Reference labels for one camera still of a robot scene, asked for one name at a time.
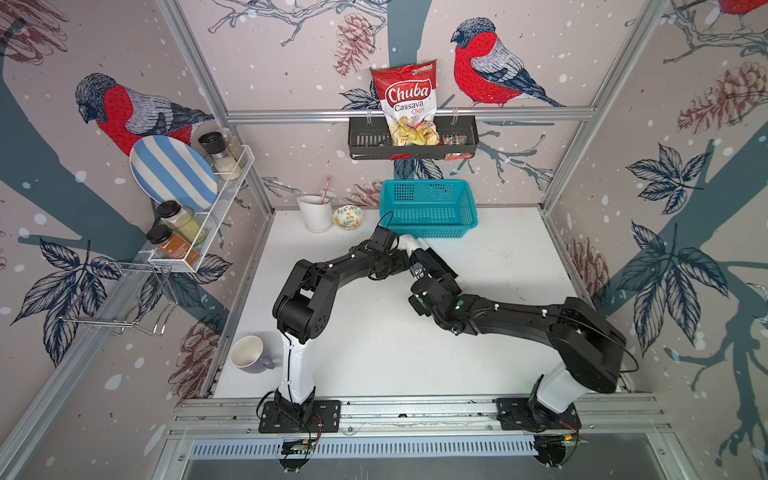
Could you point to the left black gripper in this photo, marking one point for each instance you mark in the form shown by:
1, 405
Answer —
402, 263

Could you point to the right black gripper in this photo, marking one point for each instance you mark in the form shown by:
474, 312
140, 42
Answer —
446, 285

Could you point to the black white checkered pillowcase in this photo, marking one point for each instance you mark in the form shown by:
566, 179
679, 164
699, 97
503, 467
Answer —
424, 260

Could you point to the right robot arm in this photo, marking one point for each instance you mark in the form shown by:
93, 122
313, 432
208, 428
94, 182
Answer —
591, 350

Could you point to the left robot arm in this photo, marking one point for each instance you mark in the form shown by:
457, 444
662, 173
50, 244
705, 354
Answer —
303, 310

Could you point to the small floral ceramic bowl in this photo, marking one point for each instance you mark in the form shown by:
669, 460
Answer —
348, 217

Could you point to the teal plastic basket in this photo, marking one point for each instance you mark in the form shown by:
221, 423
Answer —
428, 208

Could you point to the white mug with straw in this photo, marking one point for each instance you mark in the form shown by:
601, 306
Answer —
316, 212

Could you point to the purple white cup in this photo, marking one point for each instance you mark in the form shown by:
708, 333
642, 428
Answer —
251, 355

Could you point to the red Chuba chips bag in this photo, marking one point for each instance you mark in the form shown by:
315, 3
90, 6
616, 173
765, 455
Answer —
407, 97

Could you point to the green spice jar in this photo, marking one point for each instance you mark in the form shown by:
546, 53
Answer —
183, 221

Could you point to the glass salt shaker black lid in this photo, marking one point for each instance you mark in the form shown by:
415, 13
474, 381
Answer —
223, 163

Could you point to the orange spice jar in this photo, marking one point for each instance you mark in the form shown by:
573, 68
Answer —
172, 245

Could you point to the blue white striped plate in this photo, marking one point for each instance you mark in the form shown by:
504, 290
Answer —
168, 169

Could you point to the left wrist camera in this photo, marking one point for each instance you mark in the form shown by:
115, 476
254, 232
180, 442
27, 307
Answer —
382, 239

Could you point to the black wall-mounted wire shelf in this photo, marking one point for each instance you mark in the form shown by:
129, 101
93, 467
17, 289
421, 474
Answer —
443, 138

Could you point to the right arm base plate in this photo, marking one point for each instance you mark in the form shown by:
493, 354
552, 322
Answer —
516, 414

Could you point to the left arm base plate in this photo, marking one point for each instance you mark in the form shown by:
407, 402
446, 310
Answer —
283, 417

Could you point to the white wire wall rack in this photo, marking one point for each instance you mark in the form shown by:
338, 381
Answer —
211, 219

